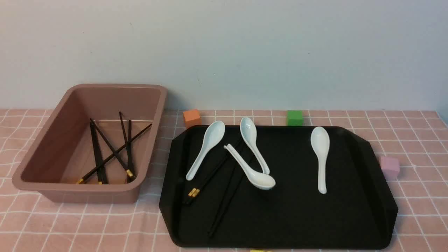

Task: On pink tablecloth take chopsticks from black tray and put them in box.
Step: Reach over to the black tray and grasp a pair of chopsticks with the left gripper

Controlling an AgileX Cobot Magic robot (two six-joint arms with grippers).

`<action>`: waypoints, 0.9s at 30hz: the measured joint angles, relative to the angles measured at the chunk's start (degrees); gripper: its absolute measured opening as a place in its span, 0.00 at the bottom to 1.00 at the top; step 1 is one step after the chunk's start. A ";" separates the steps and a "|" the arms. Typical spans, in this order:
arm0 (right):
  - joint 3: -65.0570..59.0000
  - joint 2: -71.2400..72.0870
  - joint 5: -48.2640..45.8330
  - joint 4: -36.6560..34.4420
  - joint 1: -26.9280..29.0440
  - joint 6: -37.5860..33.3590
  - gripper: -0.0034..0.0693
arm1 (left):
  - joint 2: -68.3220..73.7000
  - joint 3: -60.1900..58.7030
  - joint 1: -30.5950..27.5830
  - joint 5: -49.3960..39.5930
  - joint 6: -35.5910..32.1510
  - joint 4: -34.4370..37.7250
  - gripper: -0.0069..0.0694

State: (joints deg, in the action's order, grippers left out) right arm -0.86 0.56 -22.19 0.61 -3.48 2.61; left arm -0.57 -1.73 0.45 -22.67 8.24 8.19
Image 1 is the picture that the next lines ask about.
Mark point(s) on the white spoon upper middle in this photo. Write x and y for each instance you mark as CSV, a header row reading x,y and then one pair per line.
x,y
249,135

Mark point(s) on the white spoon right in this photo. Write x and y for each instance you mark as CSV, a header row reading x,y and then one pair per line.
x,y
320,142

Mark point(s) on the pink plastic bin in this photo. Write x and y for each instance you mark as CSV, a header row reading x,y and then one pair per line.
x,y
62,153

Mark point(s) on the black chopstick gold band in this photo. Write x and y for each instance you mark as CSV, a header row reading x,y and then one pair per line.
x,y
203,184
225,166

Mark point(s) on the white spoon lower middle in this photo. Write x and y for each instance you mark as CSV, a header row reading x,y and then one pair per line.
x,y
258,179

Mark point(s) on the white spoon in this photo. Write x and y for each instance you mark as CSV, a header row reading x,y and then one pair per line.
x,y
213,135
258,179
249,135
320,142

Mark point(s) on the black chopstick crossing in bin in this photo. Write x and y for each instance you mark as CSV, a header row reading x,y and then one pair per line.
x,y
105,161

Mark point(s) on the black chopstick right in bin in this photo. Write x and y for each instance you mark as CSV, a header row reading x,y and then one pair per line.
x,y
129,173

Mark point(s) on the pink foam cube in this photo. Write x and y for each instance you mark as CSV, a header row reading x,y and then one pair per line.
x,y
390,167

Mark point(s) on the long black chopstick on tray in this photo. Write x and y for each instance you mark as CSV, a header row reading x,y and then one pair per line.
x,y
227,196

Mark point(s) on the green foam cube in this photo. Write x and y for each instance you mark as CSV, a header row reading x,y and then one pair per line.
x,y
294,118

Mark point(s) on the black chopstick left in bin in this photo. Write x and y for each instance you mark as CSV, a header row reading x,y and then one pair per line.
x,y
97,153

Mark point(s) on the black chopstick in bin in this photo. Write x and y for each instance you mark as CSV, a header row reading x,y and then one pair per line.
x,y
97,153
129,173

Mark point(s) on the white spoon far left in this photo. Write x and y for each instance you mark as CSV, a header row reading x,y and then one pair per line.
x,y
213,135

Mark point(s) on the pink checkered tablecloth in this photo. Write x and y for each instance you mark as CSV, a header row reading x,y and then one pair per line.
x,y
32,223

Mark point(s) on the orange foam cube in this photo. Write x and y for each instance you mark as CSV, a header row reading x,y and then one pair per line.
x,y
192,118

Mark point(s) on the black plastic tray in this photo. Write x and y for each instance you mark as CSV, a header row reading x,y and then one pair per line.
x,y
357,212

